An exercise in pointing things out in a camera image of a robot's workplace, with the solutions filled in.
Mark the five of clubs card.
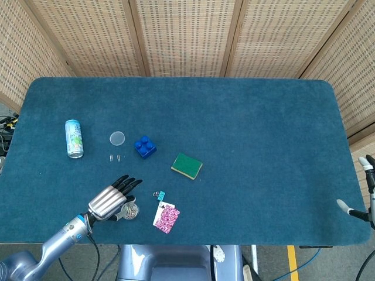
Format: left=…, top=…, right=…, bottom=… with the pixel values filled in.
left=152, top=201, right=176, bottom=227

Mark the blue toy building brick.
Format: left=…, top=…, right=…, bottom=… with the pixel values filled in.
left=134, top=135, right=158, bottom=160

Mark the white perforated bracket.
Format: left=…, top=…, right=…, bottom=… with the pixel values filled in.
left=211, top=245, right=226, bottom=264

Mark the silver blue robot base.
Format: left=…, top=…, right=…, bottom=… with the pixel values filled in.
left=116, top=244, right=244, bottom=281

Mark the pink patterned playing card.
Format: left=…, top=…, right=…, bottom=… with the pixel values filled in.
left=154, top=204, right=181, bottom=234

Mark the white table leg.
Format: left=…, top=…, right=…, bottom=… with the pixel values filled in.
left=251, top=245, right=259, bottom=276

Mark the clear jar of paper clips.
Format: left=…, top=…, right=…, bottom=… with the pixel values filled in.
left=121, top=201, right=140, bottom=220

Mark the yellow floor tape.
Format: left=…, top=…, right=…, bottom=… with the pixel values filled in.
left=287, top=245, right=300, bottom=281

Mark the green and yellow sponge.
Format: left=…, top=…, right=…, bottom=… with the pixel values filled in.
left=171, top=153, right=203, bottom=181

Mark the blue floor cable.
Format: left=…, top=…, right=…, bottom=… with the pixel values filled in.
left=288, top=247, right=323, bottom=279

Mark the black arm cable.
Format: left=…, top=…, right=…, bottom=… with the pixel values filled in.
left=354, top=256, right=375, bottom=281
left=57, top=233, right=101, bottom=281

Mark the clear round plastic lid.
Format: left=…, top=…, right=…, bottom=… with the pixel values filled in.
left=109, top=131, right=127, bottom=146

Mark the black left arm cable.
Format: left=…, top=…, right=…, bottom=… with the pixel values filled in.
left=57, top=233, right=101, bottom=281

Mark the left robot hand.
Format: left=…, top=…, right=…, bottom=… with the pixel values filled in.
left=87, top=174, right=144, bottom=222

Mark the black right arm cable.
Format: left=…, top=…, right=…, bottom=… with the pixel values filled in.
left=354, top=256, right=375, bottom=281

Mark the blue felt table mat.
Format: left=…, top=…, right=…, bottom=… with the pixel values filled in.
left=0, top=76, right=371, bottom=245

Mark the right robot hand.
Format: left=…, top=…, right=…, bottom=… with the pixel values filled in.
left=336, top=154, right=375, bottom=231

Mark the light blue drink can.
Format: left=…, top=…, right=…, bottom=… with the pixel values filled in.
left=64, top=119, right=84, bottom=159

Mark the black equipment with cables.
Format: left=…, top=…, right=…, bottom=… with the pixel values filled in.
left=0, top=115, right=20, bottom=157

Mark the woven folding screen panel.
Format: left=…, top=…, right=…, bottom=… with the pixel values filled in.
left=0, top=0, right=74, bottom=114
left=25, top=0, right=147, bottom=77
left=298, top=0, right=375, bottom=159
left=225, top=0, right=361, bottom=79
left=128, top=0, right=244, bottom=77

